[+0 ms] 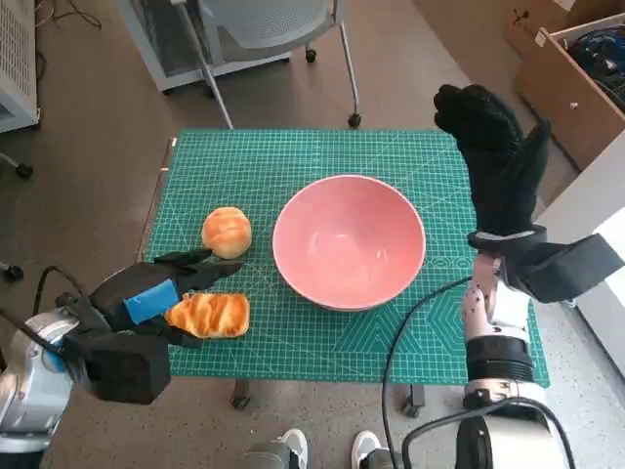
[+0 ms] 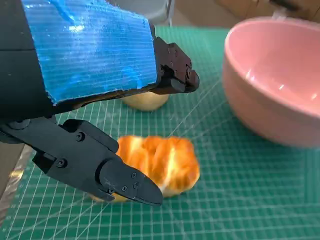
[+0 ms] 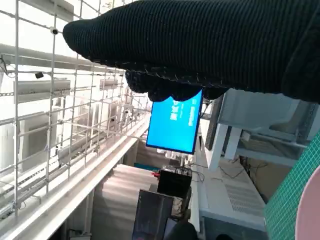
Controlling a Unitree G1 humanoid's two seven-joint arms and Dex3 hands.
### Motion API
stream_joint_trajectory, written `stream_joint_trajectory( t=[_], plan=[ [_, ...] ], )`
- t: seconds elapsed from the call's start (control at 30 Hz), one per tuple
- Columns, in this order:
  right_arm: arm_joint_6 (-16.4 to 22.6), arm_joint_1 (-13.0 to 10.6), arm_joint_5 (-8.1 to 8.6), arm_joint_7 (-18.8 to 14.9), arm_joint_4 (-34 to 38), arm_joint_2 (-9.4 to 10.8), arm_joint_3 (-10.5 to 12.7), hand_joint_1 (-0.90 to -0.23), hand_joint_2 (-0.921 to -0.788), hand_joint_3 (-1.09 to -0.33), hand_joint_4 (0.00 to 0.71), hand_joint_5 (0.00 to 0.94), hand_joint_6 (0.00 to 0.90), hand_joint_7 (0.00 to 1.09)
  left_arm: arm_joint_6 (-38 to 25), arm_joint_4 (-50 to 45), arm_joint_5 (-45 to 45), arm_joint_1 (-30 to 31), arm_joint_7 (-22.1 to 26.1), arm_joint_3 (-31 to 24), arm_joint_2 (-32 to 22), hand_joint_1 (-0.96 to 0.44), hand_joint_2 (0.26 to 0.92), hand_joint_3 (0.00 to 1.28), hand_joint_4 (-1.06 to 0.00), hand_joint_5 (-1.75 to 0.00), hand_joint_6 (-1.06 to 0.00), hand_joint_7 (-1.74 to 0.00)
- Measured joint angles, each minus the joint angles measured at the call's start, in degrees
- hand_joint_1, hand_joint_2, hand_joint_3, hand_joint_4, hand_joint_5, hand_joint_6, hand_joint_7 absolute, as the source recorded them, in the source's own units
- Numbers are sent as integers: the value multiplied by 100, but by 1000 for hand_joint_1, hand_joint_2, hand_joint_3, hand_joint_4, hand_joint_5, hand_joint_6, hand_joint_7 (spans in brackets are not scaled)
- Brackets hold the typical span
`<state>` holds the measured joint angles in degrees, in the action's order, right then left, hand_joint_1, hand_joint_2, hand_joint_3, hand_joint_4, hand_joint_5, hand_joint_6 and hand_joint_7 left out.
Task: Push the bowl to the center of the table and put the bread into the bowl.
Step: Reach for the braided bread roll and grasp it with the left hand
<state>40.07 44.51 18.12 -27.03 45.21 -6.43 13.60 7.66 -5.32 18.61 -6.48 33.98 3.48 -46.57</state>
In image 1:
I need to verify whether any open drawer with light rim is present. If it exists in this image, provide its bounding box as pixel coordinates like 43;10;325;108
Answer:
512;23;625;172

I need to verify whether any dark cable bundle in drawer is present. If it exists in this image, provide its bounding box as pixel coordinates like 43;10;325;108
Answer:
565;28;625;113

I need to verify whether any grey mesh office chair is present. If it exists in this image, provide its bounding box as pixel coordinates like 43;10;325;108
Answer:
173;0;363;131

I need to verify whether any green cutting mat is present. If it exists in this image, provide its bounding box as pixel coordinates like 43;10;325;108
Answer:
145;128;551;390

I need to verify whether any braided toy bread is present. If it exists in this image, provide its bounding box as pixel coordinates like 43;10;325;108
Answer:
164;291;251;339

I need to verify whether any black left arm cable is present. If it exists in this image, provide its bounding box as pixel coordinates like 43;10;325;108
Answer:
34;265;94;319

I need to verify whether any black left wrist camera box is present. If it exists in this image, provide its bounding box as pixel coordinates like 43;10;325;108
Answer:
61;331;172;405

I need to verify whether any pink bowl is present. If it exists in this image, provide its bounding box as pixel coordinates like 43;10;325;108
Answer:
271;175;427;314

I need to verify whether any white perforated appliance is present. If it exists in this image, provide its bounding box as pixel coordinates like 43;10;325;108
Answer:
0;0;40;132

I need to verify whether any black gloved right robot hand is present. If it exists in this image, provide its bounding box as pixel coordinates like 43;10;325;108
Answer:
433;83;553;240

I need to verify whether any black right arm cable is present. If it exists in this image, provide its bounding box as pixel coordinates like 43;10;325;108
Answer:
380;276;575;469

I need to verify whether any black wheeled chair base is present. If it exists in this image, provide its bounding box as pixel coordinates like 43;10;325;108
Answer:
0;150;34;282

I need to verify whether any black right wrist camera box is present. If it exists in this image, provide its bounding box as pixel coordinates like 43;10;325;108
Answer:
502;233;625;305

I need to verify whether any round toy bread bun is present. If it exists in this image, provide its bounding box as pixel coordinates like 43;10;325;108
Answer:
201;206;254;259

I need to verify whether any brown cardboard box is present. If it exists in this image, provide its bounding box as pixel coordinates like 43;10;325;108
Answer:
502;0;577;64

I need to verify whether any white shoe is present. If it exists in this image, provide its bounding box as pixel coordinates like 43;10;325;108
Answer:
277;427;310;469
351;429;385;469

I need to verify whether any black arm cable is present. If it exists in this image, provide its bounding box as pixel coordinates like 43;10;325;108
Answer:
34;265;94;319
380;276;575;469

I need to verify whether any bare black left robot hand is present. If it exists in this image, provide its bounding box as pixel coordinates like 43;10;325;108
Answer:
90;246;245;349

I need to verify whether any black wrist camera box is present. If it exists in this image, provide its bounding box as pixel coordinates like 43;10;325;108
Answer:
61;331;172;405
502;233;625;305

